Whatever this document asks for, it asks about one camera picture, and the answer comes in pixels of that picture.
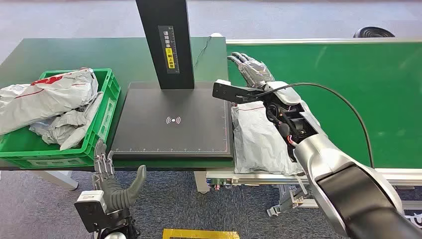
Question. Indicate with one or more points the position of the black ribbed round base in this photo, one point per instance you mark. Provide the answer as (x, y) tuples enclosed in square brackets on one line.
[(372, 33)]

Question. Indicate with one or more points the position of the white package with black letters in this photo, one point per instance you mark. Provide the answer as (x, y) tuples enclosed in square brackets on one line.
[(416, 218)]

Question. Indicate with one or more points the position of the green conveyor belt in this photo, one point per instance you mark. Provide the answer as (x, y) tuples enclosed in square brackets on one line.
[(362, 82)]

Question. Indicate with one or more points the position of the large white red-print package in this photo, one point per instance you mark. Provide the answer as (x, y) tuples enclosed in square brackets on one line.
[(49, 95)]

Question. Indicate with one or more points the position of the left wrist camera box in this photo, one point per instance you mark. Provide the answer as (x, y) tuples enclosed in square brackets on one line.
[(89, 211)]

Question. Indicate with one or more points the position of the aluminium conveyor frame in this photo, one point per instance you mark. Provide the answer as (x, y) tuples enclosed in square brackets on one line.
[(296, 41)]

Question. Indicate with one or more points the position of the crumpled white poly package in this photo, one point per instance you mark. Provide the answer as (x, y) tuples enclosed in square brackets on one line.
[(56, 130)]

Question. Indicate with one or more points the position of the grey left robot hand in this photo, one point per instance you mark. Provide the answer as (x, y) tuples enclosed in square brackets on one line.
[(115, 194)]

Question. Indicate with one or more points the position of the green plastic crate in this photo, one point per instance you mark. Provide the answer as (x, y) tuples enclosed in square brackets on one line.
[(110, 95)]

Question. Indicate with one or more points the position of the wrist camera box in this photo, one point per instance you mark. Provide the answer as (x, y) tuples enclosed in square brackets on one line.
[(89, 211), (227, 92)]

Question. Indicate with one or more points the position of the yellow floor tape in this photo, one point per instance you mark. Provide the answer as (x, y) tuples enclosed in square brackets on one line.
[(197, 233)]

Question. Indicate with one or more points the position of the white slanted table leg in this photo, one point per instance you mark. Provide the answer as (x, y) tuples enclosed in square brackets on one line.
[(59, 179)]

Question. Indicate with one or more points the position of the small white round knob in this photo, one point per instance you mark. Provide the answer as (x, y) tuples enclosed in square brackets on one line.
[(216, 35)]

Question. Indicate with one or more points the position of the white upright table leg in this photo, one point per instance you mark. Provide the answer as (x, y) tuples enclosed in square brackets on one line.
[(201, 183)]

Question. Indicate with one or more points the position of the folded white poly package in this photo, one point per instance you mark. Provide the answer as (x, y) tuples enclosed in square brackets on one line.
[(94, 112)]

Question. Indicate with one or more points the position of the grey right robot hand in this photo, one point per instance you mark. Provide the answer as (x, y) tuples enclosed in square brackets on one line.
[(254, 71)]

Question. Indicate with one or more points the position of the black weighing scale with column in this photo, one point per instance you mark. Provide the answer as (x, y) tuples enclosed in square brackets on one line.
[(171, 138)]

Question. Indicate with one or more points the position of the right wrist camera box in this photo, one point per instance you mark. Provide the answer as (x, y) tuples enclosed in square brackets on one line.
[(227, 92)]

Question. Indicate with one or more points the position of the plain grey poly mailer package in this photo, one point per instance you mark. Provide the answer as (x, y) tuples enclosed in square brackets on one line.
[(257, 145)]

